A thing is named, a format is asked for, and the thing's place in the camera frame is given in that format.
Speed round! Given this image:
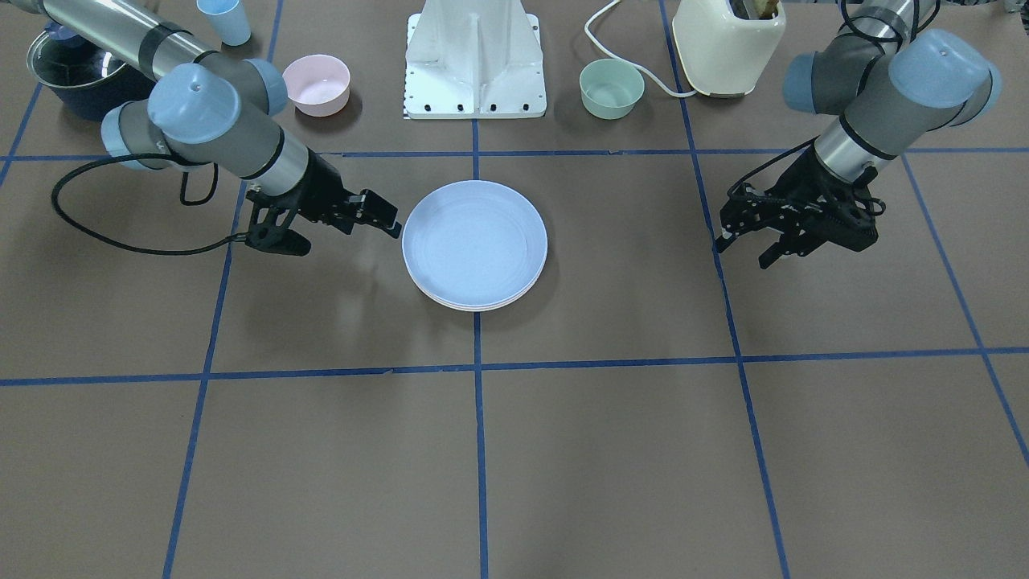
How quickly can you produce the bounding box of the pink bowl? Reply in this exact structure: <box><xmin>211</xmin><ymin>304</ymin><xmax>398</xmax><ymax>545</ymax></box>
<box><xmin>282</xmin><ymin>55</ymin><xmax>352</xmax><ymax>117</ymax></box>

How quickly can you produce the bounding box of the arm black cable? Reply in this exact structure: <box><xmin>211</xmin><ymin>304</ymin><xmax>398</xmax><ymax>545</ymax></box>
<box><xmin>51</xmin><ymin>153</ymin><xmax>252</xmax><ymax>257</ymax></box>
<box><xmin>728</xmin><ymin>0</ymin><xmax>941</xmax><ymax>202</ymax></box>

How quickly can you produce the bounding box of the pink plate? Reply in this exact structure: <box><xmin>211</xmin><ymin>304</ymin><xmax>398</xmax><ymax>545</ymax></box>
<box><xmin>409</xmin><ymin>268</ymin><xmax>544</xmax><ymax>312</ymax></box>

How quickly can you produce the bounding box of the blue plate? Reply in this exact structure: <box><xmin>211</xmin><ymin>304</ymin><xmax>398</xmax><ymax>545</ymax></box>
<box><xmin>401</xmin><ymin>180</ymin><xmax>548</xmax><ymax>273</ymax></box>

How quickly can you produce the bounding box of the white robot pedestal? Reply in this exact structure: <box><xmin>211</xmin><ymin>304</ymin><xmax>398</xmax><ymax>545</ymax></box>
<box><xmin>402</xmin><ymin>1</ymin><xmax>547</xmax><ymax>120</ymax></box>

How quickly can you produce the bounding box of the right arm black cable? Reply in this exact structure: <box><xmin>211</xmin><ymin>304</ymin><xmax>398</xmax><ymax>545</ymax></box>
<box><xmin>51</xmin><ymin>153</ymin><xmax>252</xmax><ymax>257</ymax></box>

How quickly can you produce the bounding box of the green bowl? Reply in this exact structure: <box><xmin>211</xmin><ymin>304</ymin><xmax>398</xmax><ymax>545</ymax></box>
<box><xmin>578</xmin><ymin>58</ymin><xmax>646</xmax><ymax>120</ymax></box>

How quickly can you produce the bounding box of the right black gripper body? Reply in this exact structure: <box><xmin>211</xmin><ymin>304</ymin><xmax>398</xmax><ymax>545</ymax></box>
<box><xmin>245</xmin><ymin>153</ymin><xmax>398</xmax><ymax>257</ymax></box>

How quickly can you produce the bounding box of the toast slice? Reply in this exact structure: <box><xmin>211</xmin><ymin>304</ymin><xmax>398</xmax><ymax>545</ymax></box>
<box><xmin>728</xmin><ymin>0</ymin><xmax>780</xmax><ymax>21</ymax></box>

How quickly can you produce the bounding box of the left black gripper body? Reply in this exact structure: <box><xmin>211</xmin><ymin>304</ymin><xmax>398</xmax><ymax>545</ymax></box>
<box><xmin>719</xmin><ymin>146</ymin><xmax>885</xmax><ymax>252</ymax></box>

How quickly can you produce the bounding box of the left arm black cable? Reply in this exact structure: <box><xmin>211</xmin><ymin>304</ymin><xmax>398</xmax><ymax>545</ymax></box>
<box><xmin>728</xmin><ymin>0</ymin><xmax>941</xmax><ymax>202</ymax></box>

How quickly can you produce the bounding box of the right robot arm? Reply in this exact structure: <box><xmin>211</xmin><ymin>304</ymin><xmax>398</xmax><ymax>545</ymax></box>
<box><xmin>15</xmin><ymin>1</ymin><xmax>402</xmax><ymax>257</ymax></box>

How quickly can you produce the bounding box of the cream toaster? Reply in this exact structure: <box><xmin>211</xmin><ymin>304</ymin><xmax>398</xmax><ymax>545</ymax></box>
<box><xmin>671</xmin><ymin>1</ymin><xmax>787</xmax><ymax>99</ymax></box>

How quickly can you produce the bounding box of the cream plate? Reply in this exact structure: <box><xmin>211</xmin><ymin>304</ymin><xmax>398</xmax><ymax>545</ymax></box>
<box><xmin>418</xmin><ymin>285</ymin><xmax>532</xmax><ymax>312</ymax></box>

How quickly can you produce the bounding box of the glass pot lid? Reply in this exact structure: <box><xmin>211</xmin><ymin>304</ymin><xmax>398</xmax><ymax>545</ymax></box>
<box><xmin>26</xmin><ymin>21</ymin><xmax>131</xmax><ymax>89</ymax></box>

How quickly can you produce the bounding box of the light blue cup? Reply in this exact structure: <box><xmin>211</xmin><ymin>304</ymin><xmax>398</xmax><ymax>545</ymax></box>
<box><xmin>196</xmin><ymin>0</ymin><xmax>252</xmax><ymax>47</ymax></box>

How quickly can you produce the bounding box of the white toaster cable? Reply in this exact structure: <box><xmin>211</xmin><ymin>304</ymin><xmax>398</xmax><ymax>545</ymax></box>
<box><xmin>584</xmin><ymin>0</ymin><xmax>697</xmax><ymax>99</ymax></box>

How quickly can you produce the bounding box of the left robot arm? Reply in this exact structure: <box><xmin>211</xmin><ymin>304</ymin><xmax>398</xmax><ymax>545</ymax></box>
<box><xmin>713</xmin><ymin>1</ymin><xmax>1003</xmax><ymax>269</ymax></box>

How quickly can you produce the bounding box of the dark blue pot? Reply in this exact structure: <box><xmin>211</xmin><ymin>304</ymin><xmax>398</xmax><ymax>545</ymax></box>
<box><xmin>38</xmin><ymin>65</ymin><xmax>155</xmax><ymax>121</ymax></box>

